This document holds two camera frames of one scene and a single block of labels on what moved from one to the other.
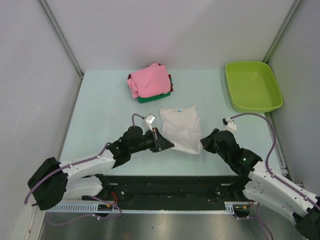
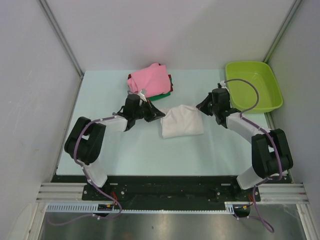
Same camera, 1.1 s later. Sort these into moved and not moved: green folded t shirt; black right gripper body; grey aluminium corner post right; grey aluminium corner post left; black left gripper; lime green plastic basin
Moved: black right gripper body; black left gripper
Not moved: lime green plastic basin; green folded t shirt; grey aluminium corner post left; grey aluminium corner post right
